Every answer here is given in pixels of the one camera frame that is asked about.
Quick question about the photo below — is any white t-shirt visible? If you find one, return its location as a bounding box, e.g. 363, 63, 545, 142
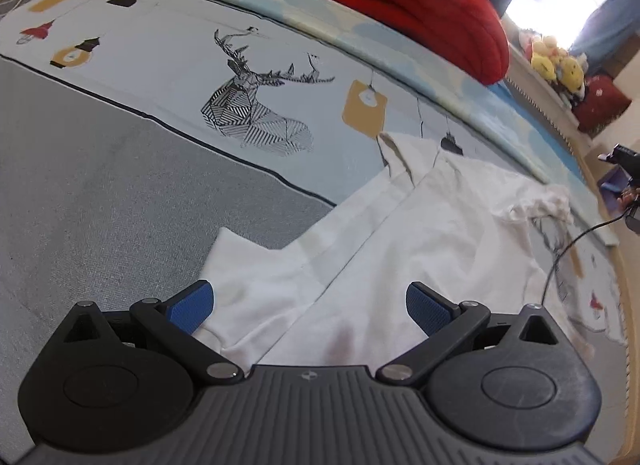
195, 133, 570, 369

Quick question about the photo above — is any dark red pillow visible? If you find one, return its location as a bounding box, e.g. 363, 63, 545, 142
573, 74, 631, 138

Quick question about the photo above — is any yellow bear plush toy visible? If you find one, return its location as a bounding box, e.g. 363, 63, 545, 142
518, 30, 586, 99

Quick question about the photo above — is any light blue patterned blanket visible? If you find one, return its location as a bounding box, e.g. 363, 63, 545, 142
214, 0, 586, 191

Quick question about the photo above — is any right blue curtain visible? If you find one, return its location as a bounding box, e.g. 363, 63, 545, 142
570, 0, 640, 69

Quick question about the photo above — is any deer print bed sheet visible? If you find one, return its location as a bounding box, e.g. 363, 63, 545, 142
1, 0, 626, 345

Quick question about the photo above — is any red folded quilt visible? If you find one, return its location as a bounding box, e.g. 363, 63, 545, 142
334, 0, 510, 86

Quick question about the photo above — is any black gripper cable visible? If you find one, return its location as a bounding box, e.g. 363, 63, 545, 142
537, 211, 634, 307

